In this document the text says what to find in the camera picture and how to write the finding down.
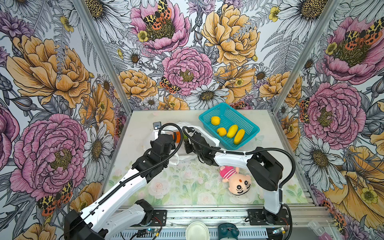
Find yellow toy fruit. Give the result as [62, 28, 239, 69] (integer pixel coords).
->
[217, 128, 227, 137]

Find plush doll pink hat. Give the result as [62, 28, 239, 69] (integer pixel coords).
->
[220, 166, 252, 196]

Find yellow toy mango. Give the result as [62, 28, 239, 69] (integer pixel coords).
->
[227, 125, 239, 139]

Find pink clear plastic object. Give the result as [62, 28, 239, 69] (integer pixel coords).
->
[308, 221, 332, 240]

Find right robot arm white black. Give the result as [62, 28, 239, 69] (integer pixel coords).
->
[182, 127, 289, 225]

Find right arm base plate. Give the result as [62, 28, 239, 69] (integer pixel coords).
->
[245, 208, 290, 226]

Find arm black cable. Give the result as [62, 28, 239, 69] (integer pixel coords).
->
[58, 122, 184, 238]
[182, 125, 297, 240]

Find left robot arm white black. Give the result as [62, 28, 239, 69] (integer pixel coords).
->
[60, 123, 183, 240]

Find yellow toy banana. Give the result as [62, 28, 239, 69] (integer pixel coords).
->
[234, 129, 245, 145]

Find white round cup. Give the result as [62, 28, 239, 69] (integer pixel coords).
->
[186, 222, 210, 240]

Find teal plastic basket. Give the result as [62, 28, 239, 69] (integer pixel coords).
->
[199, 103, 260, 151]

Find orange toy fruit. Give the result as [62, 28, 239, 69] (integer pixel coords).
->
[173, 132, 182, 144]

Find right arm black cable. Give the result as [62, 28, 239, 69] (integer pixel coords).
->
[182, 125, 297, 240]

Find yellow toy lemon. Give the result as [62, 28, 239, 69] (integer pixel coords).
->
[211, 116, 221, 126]

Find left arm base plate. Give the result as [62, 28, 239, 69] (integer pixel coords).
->
[133, 210, 168, 227]

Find dark green round container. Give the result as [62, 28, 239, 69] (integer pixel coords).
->
[218, 223, 240, 240]

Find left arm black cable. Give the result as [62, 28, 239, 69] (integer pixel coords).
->
[58, 122, 184, 238]

